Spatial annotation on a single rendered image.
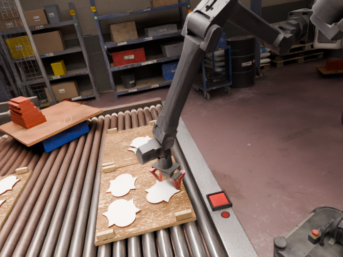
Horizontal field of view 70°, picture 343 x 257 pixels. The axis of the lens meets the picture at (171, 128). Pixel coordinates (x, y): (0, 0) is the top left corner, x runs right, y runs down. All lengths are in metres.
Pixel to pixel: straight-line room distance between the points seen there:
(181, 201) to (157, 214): 0.10
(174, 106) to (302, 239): 1.28
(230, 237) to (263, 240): 1.19
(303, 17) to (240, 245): 0.83
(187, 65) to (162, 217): 0.53
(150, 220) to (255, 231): 1.30
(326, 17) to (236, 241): 0.65
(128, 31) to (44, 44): 1.61
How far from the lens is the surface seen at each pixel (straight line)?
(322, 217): 1.96
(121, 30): 5.23
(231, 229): 0.90
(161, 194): 1.00
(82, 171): 1.34
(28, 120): 1.75
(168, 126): 0.81
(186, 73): 0.73
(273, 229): 2.13
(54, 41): 5.45
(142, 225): 0.92
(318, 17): 0.55
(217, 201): 0.96
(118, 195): 1.05
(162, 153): 0.91
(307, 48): 6.35
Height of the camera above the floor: 1.60
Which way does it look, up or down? 26 degrees down
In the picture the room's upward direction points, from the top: 9 degrees counter-clockwise
